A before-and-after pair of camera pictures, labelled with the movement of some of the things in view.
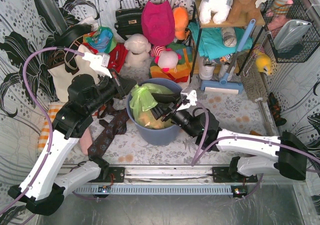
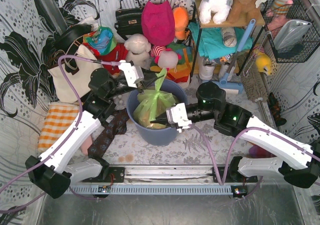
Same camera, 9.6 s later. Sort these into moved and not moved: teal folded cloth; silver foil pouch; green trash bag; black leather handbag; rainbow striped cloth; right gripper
Moved: right gripper; green trash bag
Not moved: black leather handbag; silver foil pouch; teal folded cloth; rainbow striped cloth
